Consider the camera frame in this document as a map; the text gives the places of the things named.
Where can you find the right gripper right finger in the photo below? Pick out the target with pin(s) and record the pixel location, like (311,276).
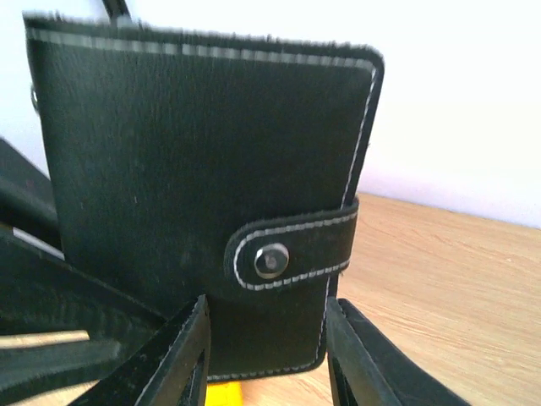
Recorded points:
(366,368)

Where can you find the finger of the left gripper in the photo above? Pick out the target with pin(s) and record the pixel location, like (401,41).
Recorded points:
(27,201)
(41,293)

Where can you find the small yellow bin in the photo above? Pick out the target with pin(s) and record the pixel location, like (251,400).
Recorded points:
(224,394)

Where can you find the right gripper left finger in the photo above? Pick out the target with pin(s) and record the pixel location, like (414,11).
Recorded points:
(170,369)

